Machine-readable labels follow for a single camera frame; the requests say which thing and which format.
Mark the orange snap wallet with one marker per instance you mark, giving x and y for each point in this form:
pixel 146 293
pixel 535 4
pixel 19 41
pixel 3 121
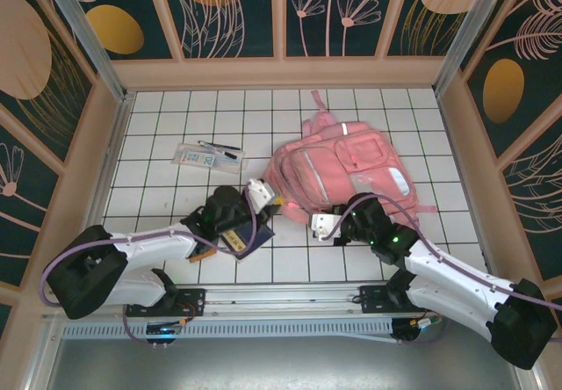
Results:
pixel 204 257

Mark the clear pencil case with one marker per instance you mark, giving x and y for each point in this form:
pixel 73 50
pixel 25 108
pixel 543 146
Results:
pixel 202 160

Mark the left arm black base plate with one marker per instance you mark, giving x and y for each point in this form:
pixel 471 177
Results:
pixel 193 300

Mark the aluminium mounting rail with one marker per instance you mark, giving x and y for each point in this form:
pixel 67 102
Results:
pixel 281 300

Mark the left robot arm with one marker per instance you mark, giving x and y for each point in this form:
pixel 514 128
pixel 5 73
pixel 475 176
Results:
pixel 79 271

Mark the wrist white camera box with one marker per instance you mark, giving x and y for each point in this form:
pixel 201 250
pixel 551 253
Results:
pixel 322 225
pixel 261 190

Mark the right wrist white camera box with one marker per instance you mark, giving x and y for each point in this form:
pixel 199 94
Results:
pixel 322 225

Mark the aluminium side rail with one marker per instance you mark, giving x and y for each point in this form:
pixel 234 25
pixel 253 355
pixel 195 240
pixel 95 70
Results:
pixel 113 144
pixel 470 188

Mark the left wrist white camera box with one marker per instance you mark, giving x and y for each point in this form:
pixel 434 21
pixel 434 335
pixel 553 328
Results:
pixel 261 190

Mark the navy blue book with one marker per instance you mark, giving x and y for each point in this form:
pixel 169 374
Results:
pixel 259 238

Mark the aluminium frame post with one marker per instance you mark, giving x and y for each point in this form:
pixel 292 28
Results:
pixel 90 43
pixel 533 381
pixel 44 355
pixel 470 30

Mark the grey metal plate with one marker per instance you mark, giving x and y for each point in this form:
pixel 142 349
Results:
pixel 281 363

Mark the pink school backpack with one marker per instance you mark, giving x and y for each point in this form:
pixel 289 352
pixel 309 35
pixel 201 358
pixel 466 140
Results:
pixel 351 157

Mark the dark floral wall panel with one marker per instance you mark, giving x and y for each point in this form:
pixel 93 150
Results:
pixel 333 12
pixel 131 12
pixel 22 210
pixel 219 21
pixel 26 56
pixel 540 210
pixel 421 21
pixel 527 56

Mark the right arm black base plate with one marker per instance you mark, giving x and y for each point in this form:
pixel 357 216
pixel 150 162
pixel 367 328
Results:
pixel 371 300

